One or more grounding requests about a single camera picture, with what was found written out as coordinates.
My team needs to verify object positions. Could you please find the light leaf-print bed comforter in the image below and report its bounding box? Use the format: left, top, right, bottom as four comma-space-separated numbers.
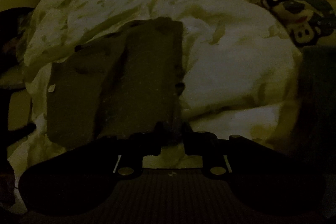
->
4, 0, 302, 214

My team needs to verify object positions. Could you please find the dark small garment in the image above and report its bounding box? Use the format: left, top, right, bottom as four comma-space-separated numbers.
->
47, 18, 185, 149

